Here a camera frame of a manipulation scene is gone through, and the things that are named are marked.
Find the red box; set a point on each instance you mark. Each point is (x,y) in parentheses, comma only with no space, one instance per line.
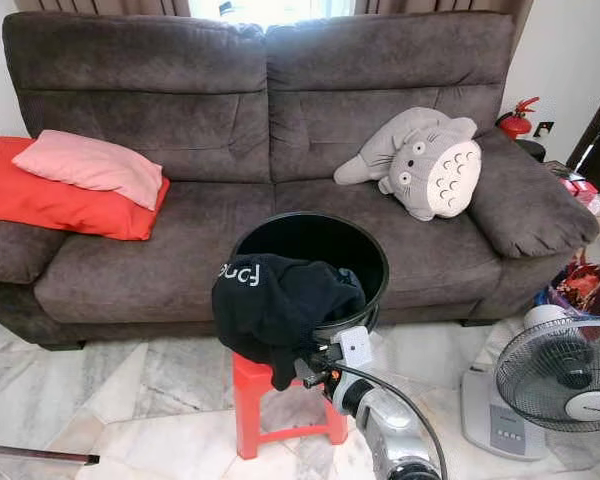
(580,185)

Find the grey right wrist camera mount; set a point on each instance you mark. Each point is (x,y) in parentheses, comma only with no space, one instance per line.
(356,347)

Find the pink pillow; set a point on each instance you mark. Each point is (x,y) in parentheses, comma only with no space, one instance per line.
(90,165)

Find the brown fabric sofa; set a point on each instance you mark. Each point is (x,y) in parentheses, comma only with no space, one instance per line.
(170,270)

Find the red pillow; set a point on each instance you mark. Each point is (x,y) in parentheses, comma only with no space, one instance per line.
(50,205)

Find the dark brown stick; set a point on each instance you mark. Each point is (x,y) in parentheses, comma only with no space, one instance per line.
(40,454)

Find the bright window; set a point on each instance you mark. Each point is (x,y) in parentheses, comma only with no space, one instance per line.
(270,10)

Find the black round laundry basket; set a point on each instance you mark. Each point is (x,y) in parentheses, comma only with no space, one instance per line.
(350,255)

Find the red fire extinguisher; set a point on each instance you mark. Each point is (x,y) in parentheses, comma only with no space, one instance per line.
(515,123)

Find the black round side table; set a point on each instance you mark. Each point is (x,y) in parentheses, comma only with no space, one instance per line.
(533,150)

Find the black printed shirt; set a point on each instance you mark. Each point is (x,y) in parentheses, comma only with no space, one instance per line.
(270,305)

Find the red plastic stool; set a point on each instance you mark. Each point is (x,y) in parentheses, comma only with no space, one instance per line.
(260,385)

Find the white black floor fan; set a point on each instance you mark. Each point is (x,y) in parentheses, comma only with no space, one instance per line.
(555,375)

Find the grey Totoro plush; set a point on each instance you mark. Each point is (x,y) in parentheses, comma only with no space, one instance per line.
(425,170)

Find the red gift basket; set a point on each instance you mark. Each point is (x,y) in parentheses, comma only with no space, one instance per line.
(585,285)

